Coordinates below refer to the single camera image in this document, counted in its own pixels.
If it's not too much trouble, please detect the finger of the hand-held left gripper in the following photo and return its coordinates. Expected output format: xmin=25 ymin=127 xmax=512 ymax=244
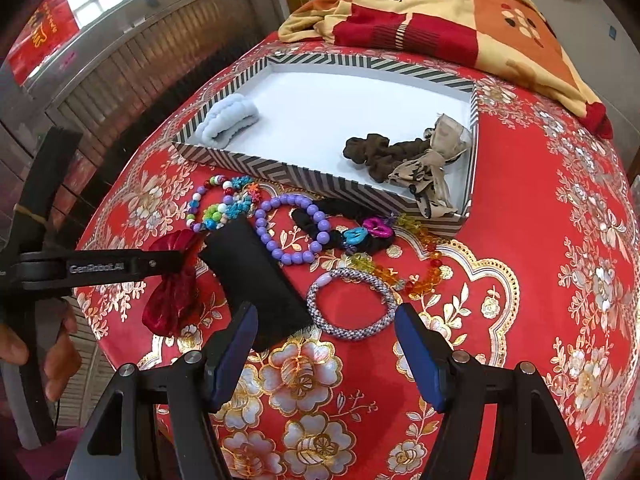
xmin=20 ymin=248 xmax=185 ymax=286

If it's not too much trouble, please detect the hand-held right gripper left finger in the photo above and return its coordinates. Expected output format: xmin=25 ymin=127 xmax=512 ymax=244
xmin=70 ymin=301 xmax=261 ymax=480

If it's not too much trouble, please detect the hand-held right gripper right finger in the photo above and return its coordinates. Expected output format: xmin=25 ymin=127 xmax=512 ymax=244
xmin=392 ymin=302 xmax=586 ymax=480

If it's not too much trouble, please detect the black padded hair clip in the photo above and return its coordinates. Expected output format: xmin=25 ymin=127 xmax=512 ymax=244
xmin=198 ymin=217 xmax=313 ymax=351

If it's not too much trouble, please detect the purple white woven bracelet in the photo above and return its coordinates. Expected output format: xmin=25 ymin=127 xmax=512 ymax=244
xmin=306 ymin=267 xmax=401 ymax=342

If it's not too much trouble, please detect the red velvet bow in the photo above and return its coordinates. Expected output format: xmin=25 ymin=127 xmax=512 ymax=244
xmin=141 ymin=230 xmax=211 ymax=338

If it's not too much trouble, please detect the orange yellow crystal bracelet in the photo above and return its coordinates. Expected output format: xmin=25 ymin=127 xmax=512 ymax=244
xmin=347 ymin=212 xmax=443 ymax=298

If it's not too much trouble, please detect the purple bead bracelet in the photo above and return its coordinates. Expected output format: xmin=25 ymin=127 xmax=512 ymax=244
xmin=252 ymin=194 xmax=333 ymax=267

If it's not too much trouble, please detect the multicolour round bead bracelet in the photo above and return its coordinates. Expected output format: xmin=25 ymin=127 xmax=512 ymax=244
xmin=185 ymin=174 xmax=251 ymax=233

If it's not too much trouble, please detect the pink blue link ornament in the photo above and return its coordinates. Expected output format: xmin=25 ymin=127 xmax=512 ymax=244
xmin=344 ymin=215 xmax=396 ymax=248

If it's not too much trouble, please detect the turquoise green flower bead bracelet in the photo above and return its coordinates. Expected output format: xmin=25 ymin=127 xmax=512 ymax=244
xmin=202 ymin=176 xmax=262 ymax=231

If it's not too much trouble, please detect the black hair tie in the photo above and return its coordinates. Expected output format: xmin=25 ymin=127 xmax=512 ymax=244
xmin=290 ymin=199 xmax=398 ymax=257

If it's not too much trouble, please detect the striped cardboard tray box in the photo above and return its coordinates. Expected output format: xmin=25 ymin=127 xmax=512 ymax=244
xmin=171 ymin=50 xmax=481 ymax=238

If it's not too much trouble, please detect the person's left hand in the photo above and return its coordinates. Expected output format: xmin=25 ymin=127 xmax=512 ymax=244
xmin=0 ymin=302 xmax=82 ymax=403

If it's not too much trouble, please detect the red floral tablecloth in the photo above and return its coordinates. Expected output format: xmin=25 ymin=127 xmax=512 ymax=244
xmin=75 ymin=30 xmax=640 ymax=480

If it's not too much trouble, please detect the beige leopard print bow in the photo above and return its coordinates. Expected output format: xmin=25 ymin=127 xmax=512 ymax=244
xmin=387 ymin=114 xmax=473 ymax=218

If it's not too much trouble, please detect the red paper sign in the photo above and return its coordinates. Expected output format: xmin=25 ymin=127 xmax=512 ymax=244
xmin=10 ymin=0 xmax=78 ymax=86

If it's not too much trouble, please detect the pale blue fluffy scrunchie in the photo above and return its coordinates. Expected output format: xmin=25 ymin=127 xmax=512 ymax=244
xmin=194 ymin=95 xmax=257 ymax=148

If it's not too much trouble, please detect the wooden slatted radiator cover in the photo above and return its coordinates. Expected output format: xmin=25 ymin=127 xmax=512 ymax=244
xmin=0 ymin=0 xmax=281 ymax=411

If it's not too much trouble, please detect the brown scrunchie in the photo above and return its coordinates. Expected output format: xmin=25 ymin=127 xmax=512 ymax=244
xmin=343 ymin=132 xmax=436 ymax=183

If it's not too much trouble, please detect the red yellow printed blanket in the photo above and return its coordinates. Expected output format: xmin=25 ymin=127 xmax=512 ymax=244
xmin=277 ymin=0 xmax=615 ymax=141

